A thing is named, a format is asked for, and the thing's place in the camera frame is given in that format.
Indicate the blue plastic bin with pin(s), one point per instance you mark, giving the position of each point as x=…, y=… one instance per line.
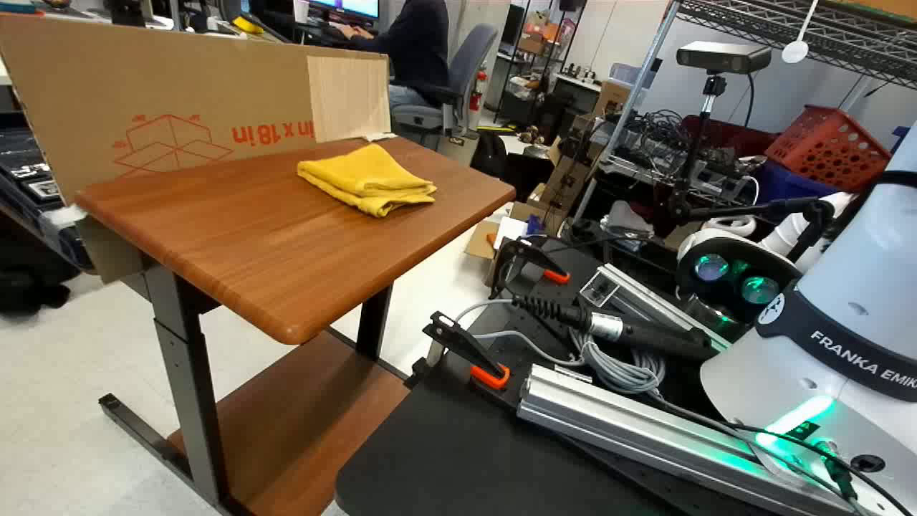
x=790, y=184

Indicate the wooden lower table shelf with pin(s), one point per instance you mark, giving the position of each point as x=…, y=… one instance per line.
x=306, y=430

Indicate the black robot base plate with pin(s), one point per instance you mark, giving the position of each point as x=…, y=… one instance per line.
x=432, y=460

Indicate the large brown cardboard box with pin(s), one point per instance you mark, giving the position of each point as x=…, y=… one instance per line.
x=145, y=96

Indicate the black stereo camera teal lenses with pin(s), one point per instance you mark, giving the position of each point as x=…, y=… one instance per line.
x=733, y=288

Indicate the red plastic basket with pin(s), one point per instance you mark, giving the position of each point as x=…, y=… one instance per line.
x=826, y=147

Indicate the long aluminium extrusion rail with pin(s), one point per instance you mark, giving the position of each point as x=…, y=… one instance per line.
x=619, y=420

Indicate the white hanging spoon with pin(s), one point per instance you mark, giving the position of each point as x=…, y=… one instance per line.
x=796, y=47

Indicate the short aluminium extrusion piece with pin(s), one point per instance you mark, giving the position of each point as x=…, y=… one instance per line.
x=627, y=289

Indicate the black camera on stand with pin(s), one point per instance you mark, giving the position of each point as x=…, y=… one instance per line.
x=721, y=54

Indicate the grey-blue office chair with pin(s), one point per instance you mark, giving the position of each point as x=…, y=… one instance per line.
x=469, y=65

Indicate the dark red crate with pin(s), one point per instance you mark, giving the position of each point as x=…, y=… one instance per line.
x=734, y=131

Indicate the small brown cardboard box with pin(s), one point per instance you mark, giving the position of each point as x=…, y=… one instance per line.
x=489, y=239

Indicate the person in dark top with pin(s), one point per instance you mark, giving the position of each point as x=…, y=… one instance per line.
x=417, y=44

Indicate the brown wooden desk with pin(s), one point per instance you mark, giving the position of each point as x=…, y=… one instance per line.
x=187, y=381

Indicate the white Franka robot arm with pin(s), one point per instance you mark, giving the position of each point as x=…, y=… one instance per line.
x=841, y=288

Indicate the computer monitor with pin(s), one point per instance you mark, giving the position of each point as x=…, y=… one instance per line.
x=347, y=5

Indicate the yellow towel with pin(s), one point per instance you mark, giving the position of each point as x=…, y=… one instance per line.
x=367, y=176

